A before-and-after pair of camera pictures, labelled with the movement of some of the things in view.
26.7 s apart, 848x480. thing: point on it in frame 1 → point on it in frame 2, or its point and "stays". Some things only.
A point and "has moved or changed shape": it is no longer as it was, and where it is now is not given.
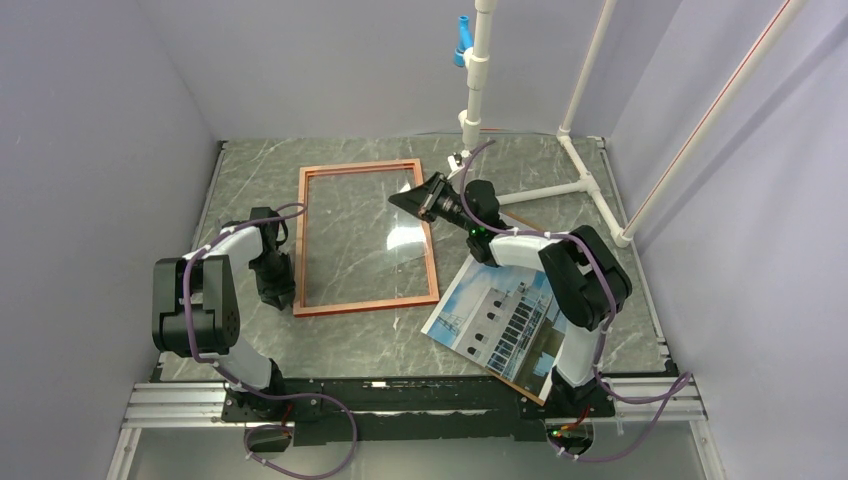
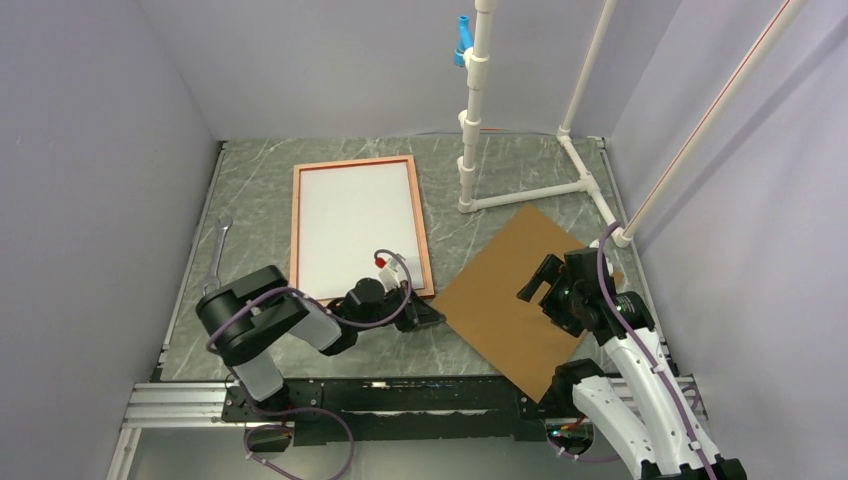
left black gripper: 270,292 → 416,311
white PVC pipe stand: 477,58 stays
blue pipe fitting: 465,40 stays
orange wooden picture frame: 299,276 has moved or changed shape
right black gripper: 423,199 → 551,270
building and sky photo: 507,320 → 346,216
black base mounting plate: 414,411 stays
